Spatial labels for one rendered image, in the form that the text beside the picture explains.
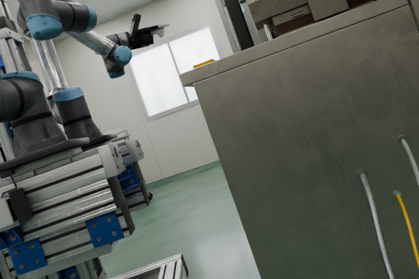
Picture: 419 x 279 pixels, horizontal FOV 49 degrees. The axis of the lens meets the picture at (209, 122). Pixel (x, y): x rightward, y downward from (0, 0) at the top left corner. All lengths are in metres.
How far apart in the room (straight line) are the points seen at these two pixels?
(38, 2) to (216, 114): 0.56
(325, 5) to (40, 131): 0.88
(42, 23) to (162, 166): 6.47
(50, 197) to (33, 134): 0.18
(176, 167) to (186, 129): 0.64
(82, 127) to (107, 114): 5.90
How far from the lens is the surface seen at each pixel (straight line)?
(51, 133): 1.36
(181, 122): 7.35
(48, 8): 1.16
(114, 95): 7.67
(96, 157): 1.30
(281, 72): 1.31
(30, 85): 1.38
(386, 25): 1.35
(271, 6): 1.40
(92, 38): 1.95
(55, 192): 1.34
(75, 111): 1.84
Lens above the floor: 0.75
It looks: 1 degrees down
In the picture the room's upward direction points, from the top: 19 degrees counter-clockwise
